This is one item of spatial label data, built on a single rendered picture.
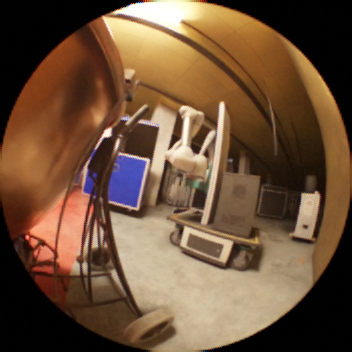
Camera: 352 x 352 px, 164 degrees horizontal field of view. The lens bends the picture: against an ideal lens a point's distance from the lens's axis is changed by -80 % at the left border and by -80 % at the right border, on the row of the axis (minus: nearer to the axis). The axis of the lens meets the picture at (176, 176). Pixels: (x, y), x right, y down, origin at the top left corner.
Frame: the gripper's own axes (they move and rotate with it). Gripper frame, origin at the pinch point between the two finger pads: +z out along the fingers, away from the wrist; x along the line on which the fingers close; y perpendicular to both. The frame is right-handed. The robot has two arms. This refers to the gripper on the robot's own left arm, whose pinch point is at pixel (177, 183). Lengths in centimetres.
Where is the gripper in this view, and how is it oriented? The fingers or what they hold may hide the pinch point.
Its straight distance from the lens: 147.1
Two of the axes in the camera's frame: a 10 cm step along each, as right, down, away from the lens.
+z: -2.1, 9.7, -1.0
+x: -5.7, -2.1, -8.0
